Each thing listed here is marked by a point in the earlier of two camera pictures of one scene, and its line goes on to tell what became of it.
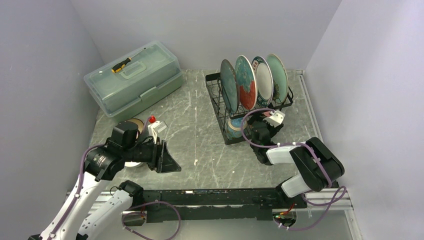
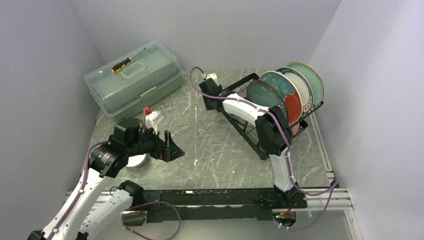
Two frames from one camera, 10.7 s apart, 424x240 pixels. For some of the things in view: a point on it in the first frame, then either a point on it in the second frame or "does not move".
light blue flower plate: [280, 78] to [317, 84]
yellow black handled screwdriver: [120, 66] does not move
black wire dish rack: [214, 85] to [248, 128]
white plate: [263, 72] to [302, 86]
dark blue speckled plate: [229, 85] to [263, 93]
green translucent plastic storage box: [155, 72] does not move
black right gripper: [273, 131] to [208, 107]
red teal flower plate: [247, 80] to [288, 91]
